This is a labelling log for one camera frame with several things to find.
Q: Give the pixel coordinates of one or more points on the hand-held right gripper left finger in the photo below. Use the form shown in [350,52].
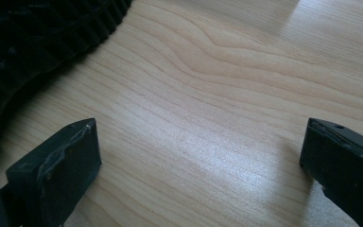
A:
[60,176]

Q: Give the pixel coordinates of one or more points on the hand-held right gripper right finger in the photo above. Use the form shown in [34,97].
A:
[346,167]

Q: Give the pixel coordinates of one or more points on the black knitted cloth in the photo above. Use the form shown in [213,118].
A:
[28,41]

